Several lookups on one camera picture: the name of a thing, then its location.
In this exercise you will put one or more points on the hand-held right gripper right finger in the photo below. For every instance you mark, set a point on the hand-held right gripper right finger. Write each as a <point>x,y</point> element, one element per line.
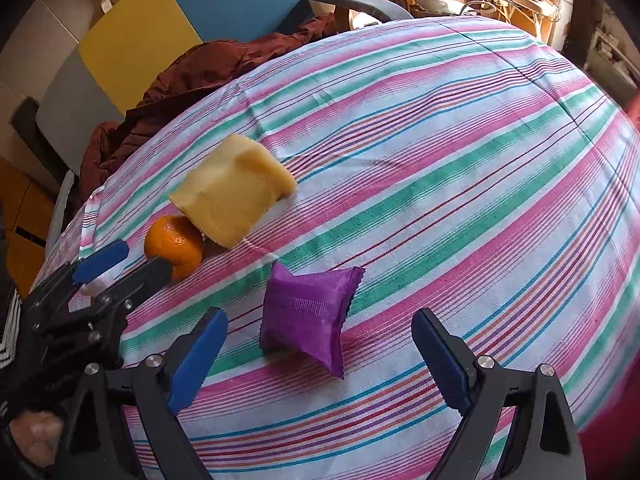
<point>445,360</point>

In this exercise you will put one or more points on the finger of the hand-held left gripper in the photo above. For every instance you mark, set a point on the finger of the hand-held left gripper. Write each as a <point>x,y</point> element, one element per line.
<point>145,280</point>
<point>102,260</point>

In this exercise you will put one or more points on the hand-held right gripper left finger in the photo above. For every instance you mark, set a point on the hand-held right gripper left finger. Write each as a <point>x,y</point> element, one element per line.
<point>197,360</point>

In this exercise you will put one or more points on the orange tangerine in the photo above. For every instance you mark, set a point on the orange tangerine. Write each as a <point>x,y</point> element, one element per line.
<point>175,245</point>

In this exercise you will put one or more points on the purple snack packet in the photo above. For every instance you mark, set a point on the purple snack packet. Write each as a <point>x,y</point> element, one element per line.
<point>310,315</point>

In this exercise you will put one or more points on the person's left hand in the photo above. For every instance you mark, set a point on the person's left hand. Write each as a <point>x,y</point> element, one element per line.
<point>37,437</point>

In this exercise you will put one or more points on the wooden wardrobe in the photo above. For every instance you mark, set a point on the wooden wardrobe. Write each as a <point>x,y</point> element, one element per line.
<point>22,220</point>

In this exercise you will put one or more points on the yellow sponge cake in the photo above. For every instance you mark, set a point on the yellow sponge cake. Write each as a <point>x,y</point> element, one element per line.
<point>232,190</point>

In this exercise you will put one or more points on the striped tablecloth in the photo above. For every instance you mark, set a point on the striped tablecloth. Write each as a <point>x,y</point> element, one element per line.
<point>425,185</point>

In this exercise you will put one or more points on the pink cloth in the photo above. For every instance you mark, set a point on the pink cloth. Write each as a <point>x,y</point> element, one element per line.
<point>610,440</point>

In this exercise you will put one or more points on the dark red jacket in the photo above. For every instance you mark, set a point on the dark red jacket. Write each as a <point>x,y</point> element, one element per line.
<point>200,75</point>

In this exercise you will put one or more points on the grey yellow blue chair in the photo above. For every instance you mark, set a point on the grey yellow blue chair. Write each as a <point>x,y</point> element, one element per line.
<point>150,45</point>

